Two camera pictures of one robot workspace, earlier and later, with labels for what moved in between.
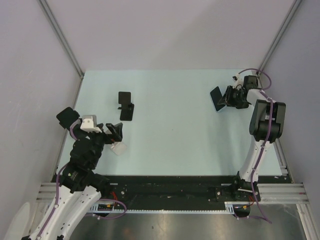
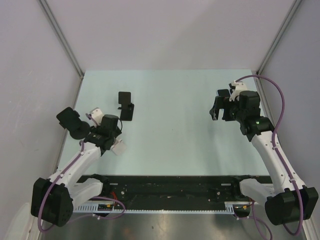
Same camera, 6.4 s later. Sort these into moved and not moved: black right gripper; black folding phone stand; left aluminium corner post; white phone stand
Moved: black right gripper
Not moved: white phone stand; black folding phone stand; left aluminium corner post
